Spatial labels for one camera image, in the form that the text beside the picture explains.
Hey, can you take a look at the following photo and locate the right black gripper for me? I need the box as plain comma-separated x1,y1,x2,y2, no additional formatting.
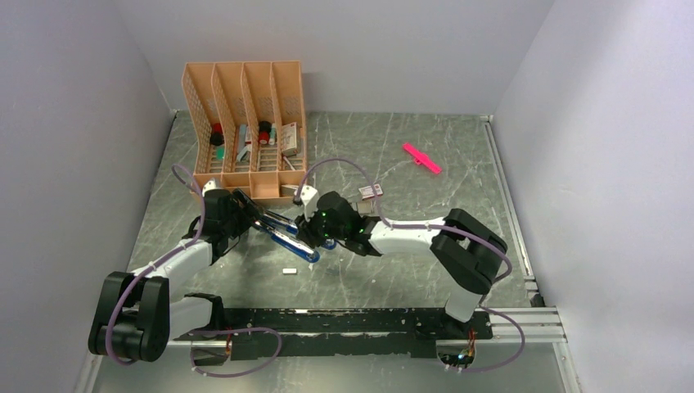
294,201,348,250

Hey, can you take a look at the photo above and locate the white grey stapler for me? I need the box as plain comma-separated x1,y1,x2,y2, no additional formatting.
280,184,299,198

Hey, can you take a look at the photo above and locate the pink plastic clip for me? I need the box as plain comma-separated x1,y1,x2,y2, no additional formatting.
402,142,442,174

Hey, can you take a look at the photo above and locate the white box in organizer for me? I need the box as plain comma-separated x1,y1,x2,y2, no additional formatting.
281,122,300,156

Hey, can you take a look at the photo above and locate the red white staple box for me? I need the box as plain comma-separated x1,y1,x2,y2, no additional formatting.
358,183,384,201

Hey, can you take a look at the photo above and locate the red black bottle left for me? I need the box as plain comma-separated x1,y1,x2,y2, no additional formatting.
209,123,224,147

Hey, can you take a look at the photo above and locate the orange plastic desk organizer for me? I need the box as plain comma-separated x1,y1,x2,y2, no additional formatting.
181,61,309,206

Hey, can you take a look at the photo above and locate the blue stapler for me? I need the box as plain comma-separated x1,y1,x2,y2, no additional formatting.
254,220,320,264
251,206,338,251

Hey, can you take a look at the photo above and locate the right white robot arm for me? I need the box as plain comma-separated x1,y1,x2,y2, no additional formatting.
293,186,507,339

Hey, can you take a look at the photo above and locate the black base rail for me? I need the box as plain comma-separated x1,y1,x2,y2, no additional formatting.
171,296,493,360

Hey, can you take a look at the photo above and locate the grey stapler in organizer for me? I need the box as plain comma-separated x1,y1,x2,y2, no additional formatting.
236,124,252,162

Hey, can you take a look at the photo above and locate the red black bottle right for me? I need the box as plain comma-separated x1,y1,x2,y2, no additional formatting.
258,120,272,145

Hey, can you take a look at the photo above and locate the red black bottle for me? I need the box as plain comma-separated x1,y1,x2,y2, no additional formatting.
258,120,272,145
209,123,224,147

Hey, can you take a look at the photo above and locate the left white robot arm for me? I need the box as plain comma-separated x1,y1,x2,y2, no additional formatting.
88,188,262,364

